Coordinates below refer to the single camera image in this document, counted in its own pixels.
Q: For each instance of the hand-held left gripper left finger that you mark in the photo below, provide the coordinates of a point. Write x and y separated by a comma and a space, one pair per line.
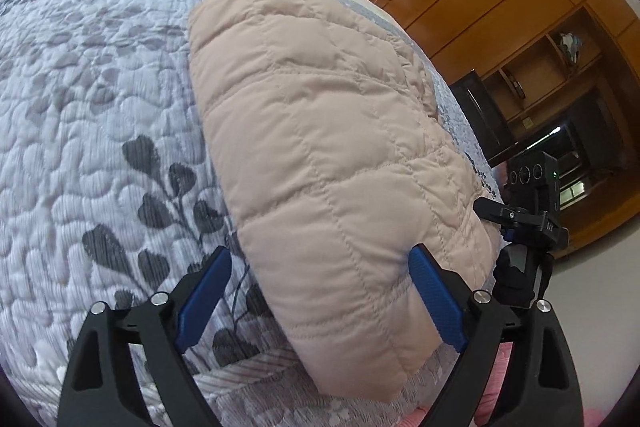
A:
205, 302

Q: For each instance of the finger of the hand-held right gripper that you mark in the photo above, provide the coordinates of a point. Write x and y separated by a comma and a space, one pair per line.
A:
497, 212
507, 235

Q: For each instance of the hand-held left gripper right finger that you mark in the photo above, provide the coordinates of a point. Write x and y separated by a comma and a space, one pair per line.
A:
440, 302

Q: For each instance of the pink quilted jacket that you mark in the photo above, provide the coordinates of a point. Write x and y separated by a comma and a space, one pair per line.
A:
325, 157

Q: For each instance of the pink checked cloth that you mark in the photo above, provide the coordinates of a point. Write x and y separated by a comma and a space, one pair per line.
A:
492, 377

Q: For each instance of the black television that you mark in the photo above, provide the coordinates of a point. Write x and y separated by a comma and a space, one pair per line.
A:
482, 112

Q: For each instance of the white teal ornament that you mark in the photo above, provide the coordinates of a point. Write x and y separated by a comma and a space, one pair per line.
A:
570, 46

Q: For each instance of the large wooden wardrobe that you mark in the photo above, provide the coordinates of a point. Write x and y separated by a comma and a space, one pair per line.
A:
500, 7

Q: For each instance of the grey leaf-patterned bed quilt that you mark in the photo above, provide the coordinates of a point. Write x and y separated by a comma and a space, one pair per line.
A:
100, 107

